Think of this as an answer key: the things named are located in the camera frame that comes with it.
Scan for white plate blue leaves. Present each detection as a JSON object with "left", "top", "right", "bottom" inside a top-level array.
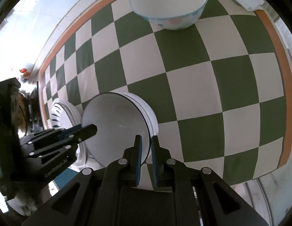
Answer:
[{"left": 50, "top": 98, "right": 76, "bottom": 129}]

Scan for white plate grey flower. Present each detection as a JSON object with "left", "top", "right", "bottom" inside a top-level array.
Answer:
[{"left": 60, "top": 100, "right": 88, "bottom": 172}]

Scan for green white checkered cloth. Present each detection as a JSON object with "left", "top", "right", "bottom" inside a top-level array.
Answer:
[{"left": 40, "top": 0, "right": 292, "bottom": 184}]

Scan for red tomato decoration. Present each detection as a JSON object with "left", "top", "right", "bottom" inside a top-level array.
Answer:
[{"left": 20, "top": 68, "right": 27, "bottom": 73}]

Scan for white bowl dark rim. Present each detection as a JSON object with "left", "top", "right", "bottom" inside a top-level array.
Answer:
[{"left": 81, "top": 92, "right": 150, "bottom": 167}]

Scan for white bowl blue dots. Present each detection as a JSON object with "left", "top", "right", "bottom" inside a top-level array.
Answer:
[{"left": 129, "top": 0, "right": 208, "bottom": 30}]

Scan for white bowl red flowers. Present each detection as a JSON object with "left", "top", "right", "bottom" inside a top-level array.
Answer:
[{"left": 112, "top": 90, "right": 159, "bottom": 137}]

